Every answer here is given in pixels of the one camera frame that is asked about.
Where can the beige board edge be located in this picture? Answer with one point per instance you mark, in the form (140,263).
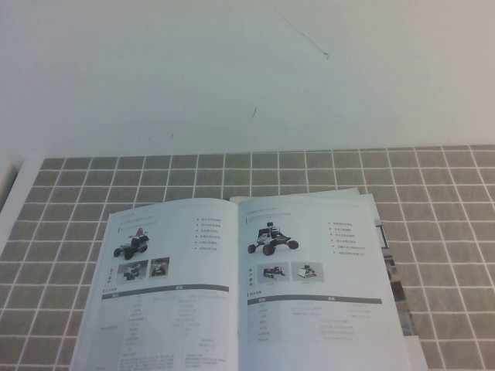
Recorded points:
(7,181)

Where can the grey checked tablecloth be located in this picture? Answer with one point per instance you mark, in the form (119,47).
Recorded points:
(444,232)

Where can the white product catalogue book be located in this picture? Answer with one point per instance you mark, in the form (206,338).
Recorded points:
(309,317)

